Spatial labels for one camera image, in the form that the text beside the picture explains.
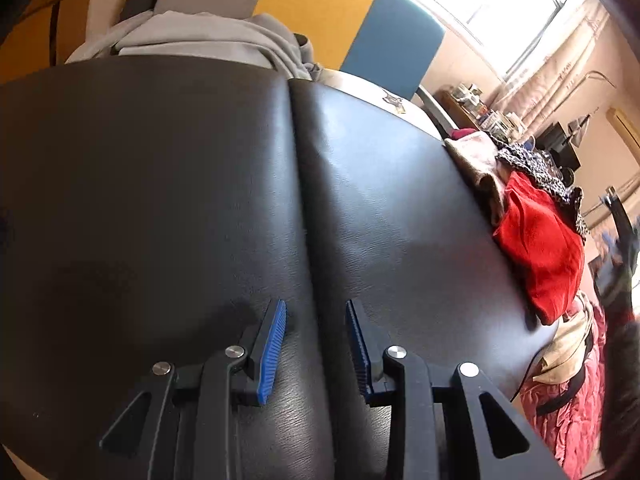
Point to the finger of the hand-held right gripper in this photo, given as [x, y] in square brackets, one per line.
[619, 212]

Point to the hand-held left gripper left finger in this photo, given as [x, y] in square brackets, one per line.
[272, 350]

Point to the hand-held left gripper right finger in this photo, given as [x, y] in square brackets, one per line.
[357, 345]

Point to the black white patterned garment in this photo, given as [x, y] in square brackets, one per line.
[545, 172]

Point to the red garment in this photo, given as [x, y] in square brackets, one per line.
[540, 245]

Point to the air conditioner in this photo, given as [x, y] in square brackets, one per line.
[624, 125]

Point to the black monitor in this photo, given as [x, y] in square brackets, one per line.
[557, 142]

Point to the beige cloth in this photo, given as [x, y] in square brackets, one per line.
[475, 165]

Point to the beige curtain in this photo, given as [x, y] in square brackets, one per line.
[565, 60]

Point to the pink blanket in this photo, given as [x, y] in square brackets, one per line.
[565, 435]

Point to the dark red cloth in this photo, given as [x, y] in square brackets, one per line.
[462, 134]

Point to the cluttered wooden shelf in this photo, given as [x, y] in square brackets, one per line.
[475, 105]

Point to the grey metal bar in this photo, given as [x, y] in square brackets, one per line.
[437, 110]

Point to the window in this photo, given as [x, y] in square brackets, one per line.
[490, 5]

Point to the grey hooded sweatshirt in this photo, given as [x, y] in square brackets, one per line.
[210, 40]

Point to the orange wooden cabinet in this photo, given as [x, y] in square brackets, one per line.
[35, 25]

